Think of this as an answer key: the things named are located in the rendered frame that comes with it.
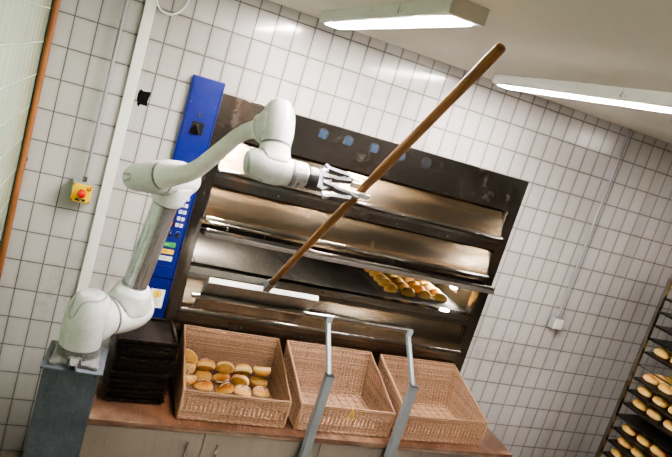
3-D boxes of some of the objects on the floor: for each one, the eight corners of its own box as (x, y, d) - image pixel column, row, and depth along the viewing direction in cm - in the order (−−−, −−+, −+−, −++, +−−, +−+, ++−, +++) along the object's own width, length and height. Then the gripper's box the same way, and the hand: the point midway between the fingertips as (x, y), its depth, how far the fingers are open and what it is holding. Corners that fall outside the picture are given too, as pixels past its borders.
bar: (134, 500, 313) (191, 289, 293) (356, 509, 359) (419, 327, 339) (134, 547, 284) (198, 317, 264) (375, 551, 330) (445, 355, 310)
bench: (58, 453, 329) (81, 356, 320) (438, 478, 416) (466, 402, 407) (43, 531, 278) (71, 418, 268) (481, 541, 365) (514, 456, 355)
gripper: (302, 162, 210) (364, 178, 218) (300, 202, 202) (364, 217, 210) (310, 151, 204) (374, 168, 212) (308, 192, 196) (374, 208, 204)
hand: (360, 190), depth 210 cm, fingers closed on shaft, 3 cm apart
